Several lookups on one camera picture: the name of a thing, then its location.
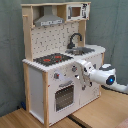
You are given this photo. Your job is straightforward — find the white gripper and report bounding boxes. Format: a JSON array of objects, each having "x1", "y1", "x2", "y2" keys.
[{"x1": 77, "y1": 60, "x2": 94, "y2": 87}]

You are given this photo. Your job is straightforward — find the white toy microwave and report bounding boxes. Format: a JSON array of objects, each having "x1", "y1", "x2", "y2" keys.
[{"x1": 67, "y1": 4, "x2": 89, "y2": 21}]

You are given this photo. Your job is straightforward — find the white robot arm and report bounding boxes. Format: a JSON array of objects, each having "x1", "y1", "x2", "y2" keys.
[{"x1": 77, "y1": 60, "x2": 128, "y2": 94}]

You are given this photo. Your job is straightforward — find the wooden toy kitchen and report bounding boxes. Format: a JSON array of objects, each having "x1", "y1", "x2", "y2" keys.
[{"x1": 22, "y1": 2, "x2": 105, "y2": 128}]

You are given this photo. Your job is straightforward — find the right red stove knob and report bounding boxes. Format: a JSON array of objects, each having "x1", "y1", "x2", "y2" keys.
[{"x1": 72, "y1": 66, "x2": 77, "y2": 72}]

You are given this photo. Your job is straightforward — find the red stove knob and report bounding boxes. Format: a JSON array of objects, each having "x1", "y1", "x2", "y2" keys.
[
  {"x1": 72, "y1": 66, "x2": 77, "y2": 72},
  {"x1": 54, "y1": 73, "x2": 60, "y2": 79}
]

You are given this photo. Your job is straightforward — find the grey toy sink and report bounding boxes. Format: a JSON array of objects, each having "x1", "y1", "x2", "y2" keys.
[{"x1": 65, "y1": 47, "x2": 95, "y2": 55}]

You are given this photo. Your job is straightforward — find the black toy faucet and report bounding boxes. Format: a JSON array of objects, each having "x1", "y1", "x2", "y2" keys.
[{"x1": 67, "y1": 33, "x2": 82, "y2": 49}]

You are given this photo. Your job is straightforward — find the white cabinet door with dispenser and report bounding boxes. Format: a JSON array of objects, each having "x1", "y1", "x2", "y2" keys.
[{"x1": 80, "y1": 55, "x2": 102, "y2": 106}]

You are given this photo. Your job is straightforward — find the left red stove knob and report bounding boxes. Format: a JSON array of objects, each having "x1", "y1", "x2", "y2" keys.
[{"x1": 54, "y1": 73, "x2": 60, "y2": 79}]

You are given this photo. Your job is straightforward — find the white oven door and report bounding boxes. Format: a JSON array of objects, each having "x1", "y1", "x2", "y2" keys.
[{"x1": 49, "y1": 80, "x2": 79, "y2": 124}]

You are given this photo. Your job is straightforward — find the black stovetop red burners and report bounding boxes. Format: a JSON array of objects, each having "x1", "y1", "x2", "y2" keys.
[{"x1": 34, "y1": 53, "x2": 71, "y2": 66}]

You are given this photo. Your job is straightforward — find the grey backdrop curtain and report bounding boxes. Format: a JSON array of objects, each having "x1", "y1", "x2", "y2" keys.
[{"x1": 0, "y1": 0, "x2": 128, "y2": 117}]

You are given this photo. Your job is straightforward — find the grey range hood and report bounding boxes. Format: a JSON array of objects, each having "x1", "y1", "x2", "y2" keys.
[{"x1": 35, "y1": 6, "x2": 64, "y2": 27}]

